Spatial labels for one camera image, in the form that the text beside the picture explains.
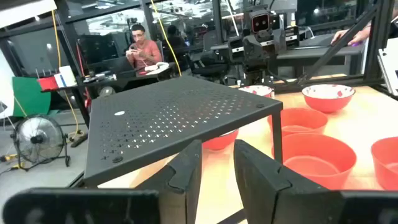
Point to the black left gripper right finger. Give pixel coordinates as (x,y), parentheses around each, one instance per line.
(258,180)

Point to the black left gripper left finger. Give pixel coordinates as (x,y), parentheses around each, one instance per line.
(183,180)

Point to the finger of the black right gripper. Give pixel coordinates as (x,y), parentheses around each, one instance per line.
(252,49)
(268,46)

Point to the red bowl floral white interior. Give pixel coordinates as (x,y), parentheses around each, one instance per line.
(256,90)
(220,143)
(328,104)

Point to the plain red plastic bowl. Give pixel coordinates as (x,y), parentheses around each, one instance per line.
(314,174)
(385,168)
(300,119)

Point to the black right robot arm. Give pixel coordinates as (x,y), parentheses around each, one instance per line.
(258,74)

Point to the black work table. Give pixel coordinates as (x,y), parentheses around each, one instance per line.
(311,51)

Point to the person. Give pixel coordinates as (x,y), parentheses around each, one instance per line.
(146,51)
(174,40)

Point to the black perforated metal shelf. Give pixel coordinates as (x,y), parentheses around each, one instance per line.
(174,118)

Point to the person's hand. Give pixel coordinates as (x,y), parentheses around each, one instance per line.
(348,37)

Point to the white papers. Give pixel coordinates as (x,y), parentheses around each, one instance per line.
(157,67)

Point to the black floor power strip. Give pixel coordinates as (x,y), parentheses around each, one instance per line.
(79,140)

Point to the black desk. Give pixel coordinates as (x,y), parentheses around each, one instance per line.
(124,81)

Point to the white panel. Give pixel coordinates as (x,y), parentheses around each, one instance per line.
(390,68)

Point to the round metal floor fan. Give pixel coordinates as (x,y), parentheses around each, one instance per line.
(38,138)

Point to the small blue white box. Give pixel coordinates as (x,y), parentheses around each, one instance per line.
(59,80)

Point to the small red bin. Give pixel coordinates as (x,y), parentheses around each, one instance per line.
(47,83)

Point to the green board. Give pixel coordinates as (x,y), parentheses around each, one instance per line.
(29,96)

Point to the white board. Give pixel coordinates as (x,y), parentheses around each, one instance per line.
(25,11)

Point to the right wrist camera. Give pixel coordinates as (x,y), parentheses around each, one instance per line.
(260,22)

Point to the black aluminium rig frame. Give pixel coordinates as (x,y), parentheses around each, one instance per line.
(377,37)

